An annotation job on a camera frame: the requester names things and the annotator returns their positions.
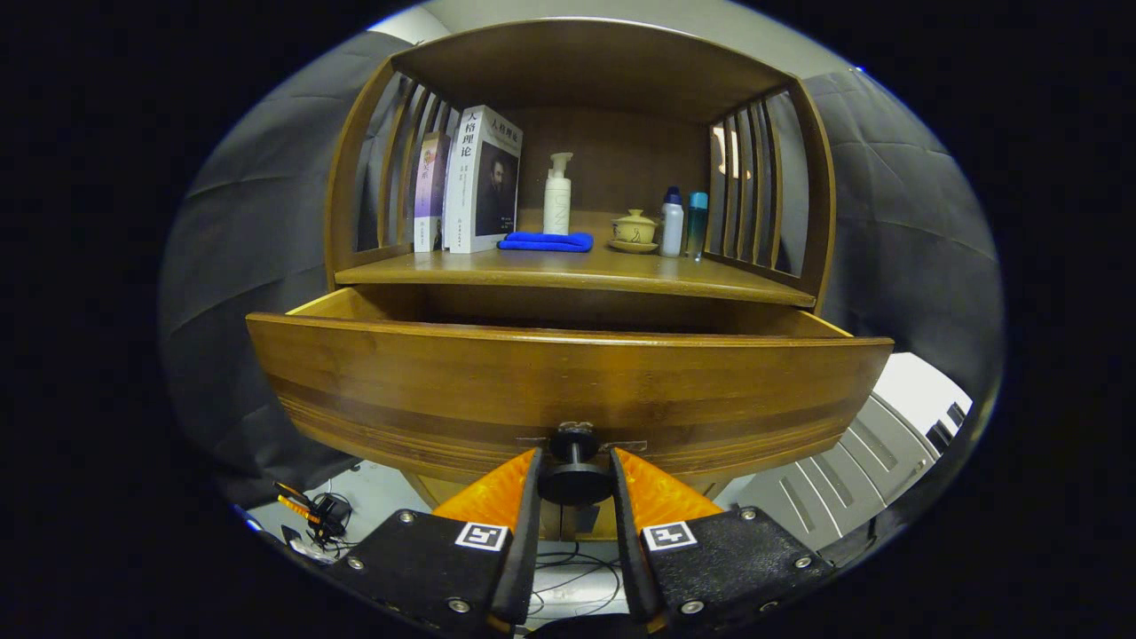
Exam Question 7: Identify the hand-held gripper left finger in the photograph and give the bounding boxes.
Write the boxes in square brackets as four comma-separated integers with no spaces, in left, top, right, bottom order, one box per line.
[324,446,544,635]

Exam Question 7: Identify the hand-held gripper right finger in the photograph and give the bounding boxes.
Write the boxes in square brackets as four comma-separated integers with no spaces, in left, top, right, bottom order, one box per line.
[609,446,835,635]

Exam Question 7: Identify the wooden countertop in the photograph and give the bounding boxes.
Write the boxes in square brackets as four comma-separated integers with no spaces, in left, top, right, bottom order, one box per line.
[335,209,817,309]

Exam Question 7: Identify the brown wooden cabinet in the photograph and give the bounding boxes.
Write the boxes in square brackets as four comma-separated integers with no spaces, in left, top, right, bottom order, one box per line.
[324,18,837,542]

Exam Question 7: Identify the orange black tool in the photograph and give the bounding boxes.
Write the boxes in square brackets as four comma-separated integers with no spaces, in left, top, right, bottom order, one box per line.
[273,482,354,544]

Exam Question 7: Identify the white grey printer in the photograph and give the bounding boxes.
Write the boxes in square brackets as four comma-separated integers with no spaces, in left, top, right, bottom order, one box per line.
[723,352,973,551]

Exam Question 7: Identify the blue folded cloth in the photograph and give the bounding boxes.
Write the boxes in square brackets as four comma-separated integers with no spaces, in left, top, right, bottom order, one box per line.
[497,232,595,254]

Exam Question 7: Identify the yellow lidded teacup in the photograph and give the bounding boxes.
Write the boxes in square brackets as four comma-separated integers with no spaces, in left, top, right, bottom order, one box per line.
[612,209,658,245]

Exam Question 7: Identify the white bottle with blue cap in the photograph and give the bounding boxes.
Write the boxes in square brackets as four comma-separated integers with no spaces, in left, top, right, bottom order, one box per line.
[659,185,685,258]

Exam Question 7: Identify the slim teal bottle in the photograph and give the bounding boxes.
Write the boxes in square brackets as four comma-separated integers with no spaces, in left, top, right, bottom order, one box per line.
[686,192,709,261]

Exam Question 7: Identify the white pump bottle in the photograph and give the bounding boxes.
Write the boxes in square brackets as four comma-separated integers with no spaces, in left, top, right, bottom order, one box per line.
[543,152,574,236]

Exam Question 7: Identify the purple book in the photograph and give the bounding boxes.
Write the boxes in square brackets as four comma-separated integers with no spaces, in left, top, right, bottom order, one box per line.
[414,132,451,253]

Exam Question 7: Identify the white portrait book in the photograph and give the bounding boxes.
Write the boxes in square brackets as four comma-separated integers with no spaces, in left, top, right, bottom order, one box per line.
[444,105,524,255]

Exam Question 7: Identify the black backdrop cloth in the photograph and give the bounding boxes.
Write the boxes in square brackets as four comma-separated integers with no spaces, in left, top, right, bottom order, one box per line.
[160,31,1004,511]

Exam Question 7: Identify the black floor cables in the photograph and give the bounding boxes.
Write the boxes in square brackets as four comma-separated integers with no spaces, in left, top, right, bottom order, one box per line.
[528,541,622,622]

